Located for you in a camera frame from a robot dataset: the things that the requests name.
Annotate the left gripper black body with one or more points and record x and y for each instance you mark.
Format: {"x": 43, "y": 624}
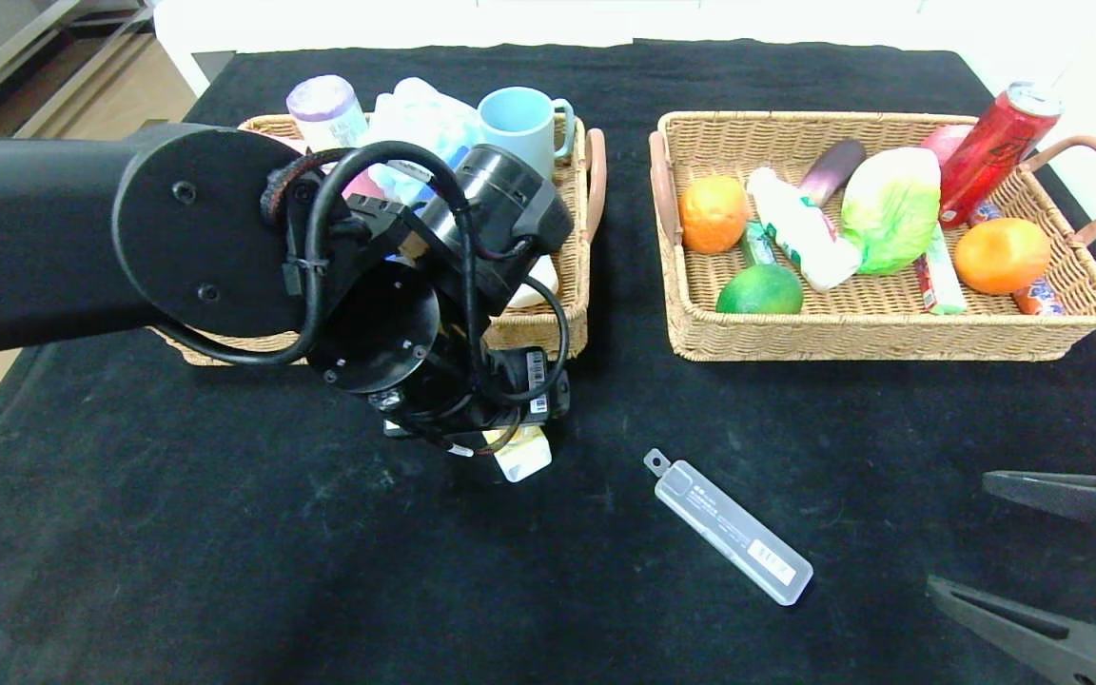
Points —
{"x": 538, "y": 379}

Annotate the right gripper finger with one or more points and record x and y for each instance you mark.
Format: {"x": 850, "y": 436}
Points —
{"x": 1081, "y": 497}
{"x": 1043, "y": 637}

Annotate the small white yellow box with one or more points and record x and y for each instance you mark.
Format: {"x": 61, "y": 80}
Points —
{"x": 524, "y": 459}

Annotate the white AD milk bottle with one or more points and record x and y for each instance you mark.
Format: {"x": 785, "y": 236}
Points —
{"x": 805, "y": 238}

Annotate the green white cabbage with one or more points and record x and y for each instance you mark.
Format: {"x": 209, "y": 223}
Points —
{"x": 890, "y": 214}

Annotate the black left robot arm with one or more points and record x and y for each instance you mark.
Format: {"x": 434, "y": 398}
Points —
{"x": 34, "y": 238}

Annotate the white soap bar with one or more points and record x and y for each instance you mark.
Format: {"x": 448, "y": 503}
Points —
{"x": 538, "y": 285}

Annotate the black table cloth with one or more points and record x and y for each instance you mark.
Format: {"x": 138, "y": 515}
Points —
{"x": 700, "y": 409}

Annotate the green round fruit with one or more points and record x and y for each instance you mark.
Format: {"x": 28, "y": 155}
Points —
{"x": 759, "y": 292}

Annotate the bumpy orange fruit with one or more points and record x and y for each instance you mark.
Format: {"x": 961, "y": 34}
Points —
{"x": 714, "y": 217}

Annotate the clear plastic toothbrush case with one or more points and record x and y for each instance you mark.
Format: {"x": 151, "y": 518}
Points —
{"x": 729, "y": 533}

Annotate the red green candy box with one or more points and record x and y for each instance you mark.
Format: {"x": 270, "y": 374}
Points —
{"x": 945, "y": 290}

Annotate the small green gum pack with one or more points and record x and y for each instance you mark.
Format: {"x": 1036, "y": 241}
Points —
{"x": 755, "y": 249}

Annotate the smooth orange fruit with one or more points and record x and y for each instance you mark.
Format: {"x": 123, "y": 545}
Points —
{"x": 1000, "y": 257}

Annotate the teal plastic mug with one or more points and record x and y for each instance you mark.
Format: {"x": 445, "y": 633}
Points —
{"x": 519, "y": 124}

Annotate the pink plastic scoop cup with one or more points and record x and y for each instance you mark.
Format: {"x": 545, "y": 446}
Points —
{"x": 362, "y": 185}

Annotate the light blue bath loofah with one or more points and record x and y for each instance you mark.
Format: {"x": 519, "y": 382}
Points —
{"x": 415, "y": 114}

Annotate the purple lidded cylinder container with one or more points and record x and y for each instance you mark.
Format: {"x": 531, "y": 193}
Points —
{"x": 324, "y": 105}

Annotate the red soda can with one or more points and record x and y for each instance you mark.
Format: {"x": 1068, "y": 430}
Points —
{"x": 990, "y": 157}

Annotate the purple eggplant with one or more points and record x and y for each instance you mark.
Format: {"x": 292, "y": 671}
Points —
{"x": 838, "y": 166}

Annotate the pink peach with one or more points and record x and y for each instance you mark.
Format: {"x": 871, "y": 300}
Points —
{"x": 946, "y": 143}

